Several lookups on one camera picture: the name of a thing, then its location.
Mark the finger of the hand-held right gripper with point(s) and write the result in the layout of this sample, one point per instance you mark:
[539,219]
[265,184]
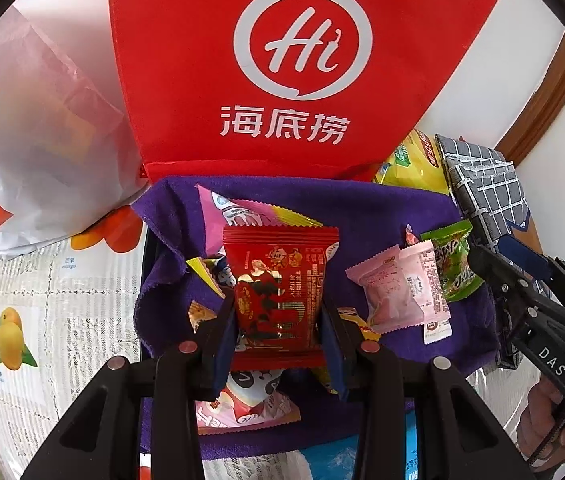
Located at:
[497,272]
[520,254]

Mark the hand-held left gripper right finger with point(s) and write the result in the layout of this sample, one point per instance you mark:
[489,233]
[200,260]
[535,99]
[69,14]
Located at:
[335,352]

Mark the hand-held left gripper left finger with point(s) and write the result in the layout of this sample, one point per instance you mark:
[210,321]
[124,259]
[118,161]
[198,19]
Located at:
[225,342]

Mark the green triangular snack packet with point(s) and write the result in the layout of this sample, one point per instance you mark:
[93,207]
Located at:
[450,260]

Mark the red snack packet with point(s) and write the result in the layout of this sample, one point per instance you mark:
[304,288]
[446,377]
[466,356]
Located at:
[277,290]

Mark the person's right hand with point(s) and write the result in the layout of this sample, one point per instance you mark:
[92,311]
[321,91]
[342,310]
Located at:
[537,425]

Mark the yellow orange snack packet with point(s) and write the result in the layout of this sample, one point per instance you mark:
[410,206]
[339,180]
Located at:
[201,316]
[357,325]

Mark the pink yellow snack packet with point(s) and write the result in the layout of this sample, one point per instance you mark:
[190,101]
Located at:
[242,210]
[207,272]

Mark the grey grid-pattern box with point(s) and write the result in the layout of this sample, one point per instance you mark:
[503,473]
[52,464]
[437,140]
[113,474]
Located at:
[487,185]

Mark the white pink snack bar packet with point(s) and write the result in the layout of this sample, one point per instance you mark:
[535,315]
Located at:
[437,333]

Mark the pale pink snack packet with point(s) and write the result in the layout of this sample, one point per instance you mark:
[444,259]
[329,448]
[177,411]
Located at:
[392,285]

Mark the blue tissue pack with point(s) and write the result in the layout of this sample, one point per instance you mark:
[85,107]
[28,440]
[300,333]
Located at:
[332,465]

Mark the yellow snack bag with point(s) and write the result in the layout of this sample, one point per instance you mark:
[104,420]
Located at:
[412,170]

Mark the purple towel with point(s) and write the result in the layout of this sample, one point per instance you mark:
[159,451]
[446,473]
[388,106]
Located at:
[362,220]

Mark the red paper bag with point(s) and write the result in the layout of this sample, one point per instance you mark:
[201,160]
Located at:
[187,85]

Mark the white plastic bag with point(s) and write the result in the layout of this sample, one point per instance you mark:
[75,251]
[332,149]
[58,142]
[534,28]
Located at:
[37,135]

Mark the wooden door frame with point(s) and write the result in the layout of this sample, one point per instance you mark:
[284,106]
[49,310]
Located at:
[547,105]

